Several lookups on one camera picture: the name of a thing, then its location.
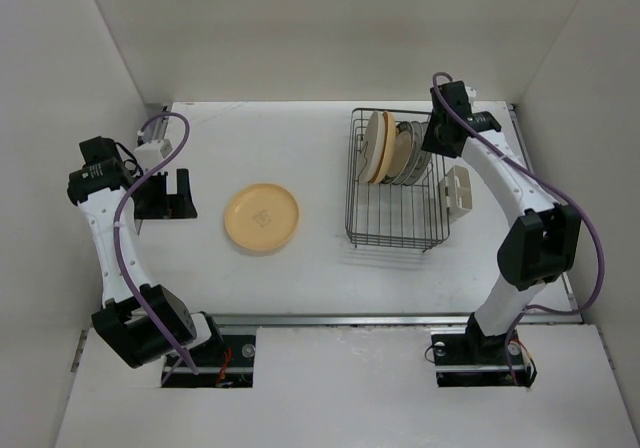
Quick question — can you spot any white blue-rimmed plate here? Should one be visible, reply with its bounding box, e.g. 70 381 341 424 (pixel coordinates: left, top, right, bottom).
392 121 414 185

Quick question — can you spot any white black-patterned plate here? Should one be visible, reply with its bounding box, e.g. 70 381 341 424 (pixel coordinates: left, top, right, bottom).
402 121 431 186

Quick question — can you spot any tan yellow plate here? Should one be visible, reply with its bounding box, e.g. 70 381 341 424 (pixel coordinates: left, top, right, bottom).
370 111 397 184

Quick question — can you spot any cream white plate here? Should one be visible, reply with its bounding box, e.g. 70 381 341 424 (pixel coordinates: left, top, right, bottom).
356 111 386 183

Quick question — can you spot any metal wire dish rack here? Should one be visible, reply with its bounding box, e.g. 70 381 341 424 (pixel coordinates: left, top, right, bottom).
345 107 450 252

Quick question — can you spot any orange yellow plate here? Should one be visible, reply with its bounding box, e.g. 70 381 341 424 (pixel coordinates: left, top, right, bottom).
224 183 300 253

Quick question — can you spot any beige plate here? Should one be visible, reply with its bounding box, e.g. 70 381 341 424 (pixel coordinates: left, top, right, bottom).
382 131 413 184

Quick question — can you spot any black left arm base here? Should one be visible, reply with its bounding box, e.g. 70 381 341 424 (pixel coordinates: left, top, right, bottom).
160 334 256 389

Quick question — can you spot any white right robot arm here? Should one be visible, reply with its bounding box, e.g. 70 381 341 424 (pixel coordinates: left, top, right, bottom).
422 81 581 363

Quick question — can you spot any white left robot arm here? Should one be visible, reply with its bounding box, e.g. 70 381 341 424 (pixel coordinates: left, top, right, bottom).
67 137 224 368

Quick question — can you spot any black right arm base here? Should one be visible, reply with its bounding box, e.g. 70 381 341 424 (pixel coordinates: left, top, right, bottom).
430 332 538 388

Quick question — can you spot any white plastic cutlery holder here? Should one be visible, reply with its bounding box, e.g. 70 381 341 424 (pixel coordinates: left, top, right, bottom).
438 165 473 223

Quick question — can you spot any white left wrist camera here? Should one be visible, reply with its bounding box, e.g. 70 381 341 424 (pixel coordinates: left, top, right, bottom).
133 127 172 173

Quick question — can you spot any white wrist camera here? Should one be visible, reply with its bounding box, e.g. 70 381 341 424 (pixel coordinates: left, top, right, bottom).
465 85 477 105
133 127 172 173

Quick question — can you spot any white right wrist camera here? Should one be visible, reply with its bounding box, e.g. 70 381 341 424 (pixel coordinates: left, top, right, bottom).
465 85 477 105

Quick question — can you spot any aluminium right rail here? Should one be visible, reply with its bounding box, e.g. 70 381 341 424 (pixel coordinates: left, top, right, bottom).
507 104 577 311

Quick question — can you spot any aluminium front rail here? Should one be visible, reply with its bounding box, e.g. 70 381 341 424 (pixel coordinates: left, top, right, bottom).
99 310 584 328

